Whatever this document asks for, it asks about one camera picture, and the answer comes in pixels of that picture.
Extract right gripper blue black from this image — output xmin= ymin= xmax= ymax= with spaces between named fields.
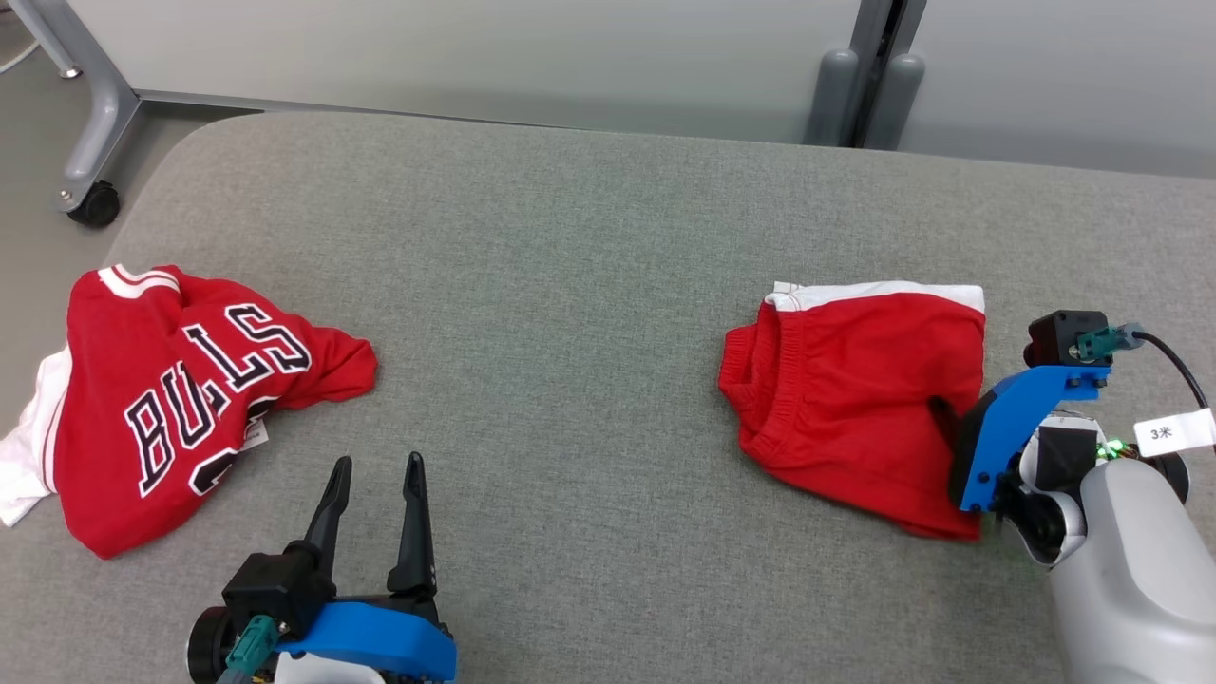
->
xmin=950 ymin=366 xmax=1127 ymax=512

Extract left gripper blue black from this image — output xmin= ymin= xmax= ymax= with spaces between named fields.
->
xmin=187 ymin=451 xmax=459 ymax=684

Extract red shorts with white stripe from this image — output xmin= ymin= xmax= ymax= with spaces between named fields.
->
xmin=718 ymin=281 xmax=989 ymax=542

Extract red Bulls basketball jersey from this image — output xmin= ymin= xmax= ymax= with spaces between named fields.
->
xmin=0 ymin=264 xmax=379 ymax=560

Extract black caster wheel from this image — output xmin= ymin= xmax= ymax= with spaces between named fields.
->
xmin=68 ymin=180 xmax=122 ymax=229

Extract grey wheeled stand leg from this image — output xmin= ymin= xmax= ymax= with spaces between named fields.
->
xmin=5 ymin=0 xmax=143 ymax=215

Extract right arm teal cable connector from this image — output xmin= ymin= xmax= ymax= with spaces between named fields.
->
xmin=1073 ymin=323 xmax=1148 ymax=362

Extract arm teal cable connector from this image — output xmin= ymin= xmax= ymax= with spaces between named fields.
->
xmin=223 ymin=616 xmax=282 ymax=680
xmin=1073 ymin=323 xmax=1148 ymax=362

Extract left arm teal cable connector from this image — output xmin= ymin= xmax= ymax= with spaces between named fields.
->
xmin=223 ymin=616 xmax=282 ymax=680

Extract printed white cable label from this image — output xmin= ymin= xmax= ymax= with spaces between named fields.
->
xmin=1134 ymin=408 xmax=1216 ymax=459

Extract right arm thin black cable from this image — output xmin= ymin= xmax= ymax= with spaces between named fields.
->
xmin=1130 ymin=328 xmax=1212 ymax=411

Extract grey rounded post cap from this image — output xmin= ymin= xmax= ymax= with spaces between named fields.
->
xmin=864 ymin=54 xmax=926 ymax=151
xmin=804 ymin=49 xmax=861 ymax=146

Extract grey partition post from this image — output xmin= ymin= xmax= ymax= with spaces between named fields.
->
xmin=848 ymin=0 xmax=927 ymax=149

